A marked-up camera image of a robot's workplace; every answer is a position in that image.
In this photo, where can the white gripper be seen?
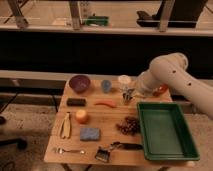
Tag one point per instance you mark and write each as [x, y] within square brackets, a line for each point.
[141, 88]

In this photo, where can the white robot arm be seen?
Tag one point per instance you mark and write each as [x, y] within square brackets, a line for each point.
[171, 70]

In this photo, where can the red bowl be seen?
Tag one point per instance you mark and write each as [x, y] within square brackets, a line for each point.
[160, 90]

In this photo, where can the purple bowl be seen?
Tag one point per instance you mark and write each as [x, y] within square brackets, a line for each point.
[79, 83]

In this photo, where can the white cup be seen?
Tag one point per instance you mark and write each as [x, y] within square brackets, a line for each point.
[124, 81]

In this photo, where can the blue cup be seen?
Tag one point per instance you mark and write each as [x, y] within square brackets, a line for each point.
[106, 86]

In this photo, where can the bunch of dark grapes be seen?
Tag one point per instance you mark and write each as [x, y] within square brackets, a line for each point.
[129, 126]

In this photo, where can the green plastic tray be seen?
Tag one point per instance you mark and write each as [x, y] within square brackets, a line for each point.
[165, 133]

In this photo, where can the wooden table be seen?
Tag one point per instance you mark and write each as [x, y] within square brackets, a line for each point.
[100, 116]

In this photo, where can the yellow red apple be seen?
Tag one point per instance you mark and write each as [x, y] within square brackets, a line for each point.
[81, 116]

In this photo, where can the black rectangular block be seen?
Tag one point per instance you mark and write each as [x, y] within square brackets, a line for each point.
[76, 102]

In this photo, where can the blue sponge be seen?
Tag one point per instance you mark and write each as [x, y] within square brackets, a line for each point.
[89, 134]

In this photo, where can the black binder clip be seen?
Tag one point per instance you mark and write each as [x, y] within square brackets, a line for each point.
[103, 154]

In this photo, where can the green box on shelf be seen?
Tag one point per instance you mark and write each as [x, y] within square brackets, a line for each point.
[96, 20]

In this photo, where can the metal fork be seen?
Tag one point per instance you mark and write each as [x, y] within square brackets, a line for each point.
[61, 151]

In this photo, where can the black office chair base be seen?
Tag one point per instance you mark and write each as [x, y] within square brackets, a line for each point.
[21, 143]

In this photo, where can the black handled tool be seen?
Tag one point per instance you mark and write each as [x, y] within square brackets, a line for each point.
[126, 146]

